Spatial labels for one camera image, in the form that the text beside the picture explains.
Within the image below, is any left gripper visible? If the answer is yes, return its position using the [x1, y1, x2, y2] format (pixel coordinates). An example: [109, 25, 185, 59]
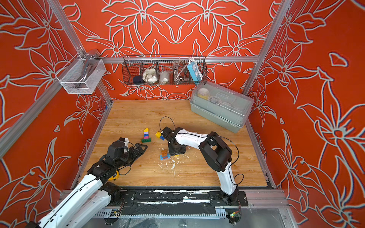
[115, 143, 148, 170]

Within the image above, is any grey lidded storage box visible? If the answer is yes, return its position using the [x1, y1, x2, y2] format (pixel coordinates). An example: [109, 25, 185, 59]
[190, 82, 254, 134]

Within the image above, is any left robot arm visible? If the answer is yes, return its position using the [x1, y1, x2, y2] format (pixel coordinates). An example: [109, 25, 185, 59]
[26, 138, 148, 228]

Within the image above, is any clear plastic bin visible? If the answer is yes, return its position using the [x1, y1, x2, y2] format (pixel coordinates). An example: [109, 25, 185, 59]
[56, 58, 106, 95]

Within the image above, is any dark green lego plate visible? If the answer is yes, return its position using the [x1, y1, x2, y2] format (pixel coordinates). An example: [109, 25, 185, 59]
[141, 138, 152, 143]

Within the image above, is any brown lego brick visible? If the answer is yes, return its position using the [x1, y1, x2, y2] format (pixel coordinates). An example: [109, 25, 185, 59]
[162, 150, 169, 156]

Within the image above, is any black wire basket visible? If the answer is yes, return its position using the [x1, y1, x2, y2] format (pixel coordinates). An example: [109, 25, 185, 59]
[122, 55, 208, 86]

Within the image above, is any light blue long lego brick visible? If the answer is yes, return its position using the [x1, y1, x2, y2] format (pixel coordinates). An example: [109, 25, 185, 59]
[160, 154, 171, 161]

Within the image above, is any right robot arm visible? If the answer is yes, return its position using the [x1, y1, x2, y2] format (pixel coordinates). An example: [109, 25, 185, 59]
[162, 127, 239, 205]

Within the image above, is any white cloth in basket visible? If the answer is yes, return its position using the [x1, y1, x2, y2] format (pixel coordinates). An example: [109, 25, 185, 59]
[142, 68, 157, 83]

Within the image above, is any yellow tape measure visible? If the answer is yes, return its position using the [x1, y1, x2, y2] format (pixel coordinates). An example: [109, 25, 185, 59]
[108, 172, 120, 181]

